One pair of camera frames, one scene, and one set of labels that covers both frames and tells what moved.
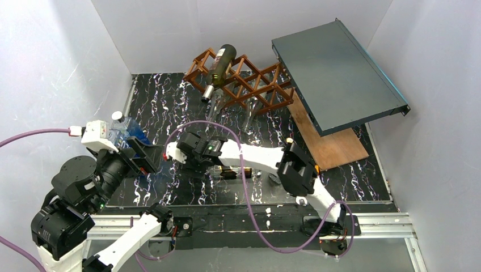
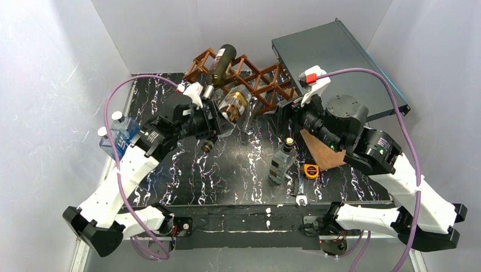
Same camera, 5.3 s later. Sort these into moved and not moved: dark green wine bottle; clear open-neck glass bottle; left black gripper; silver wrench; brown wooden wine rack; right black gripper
Moved: right black gripper; left black gripper
Not moved: dark green wine bottle; brown wooden wine rack; clear open-neck glass bottle; silver wrench
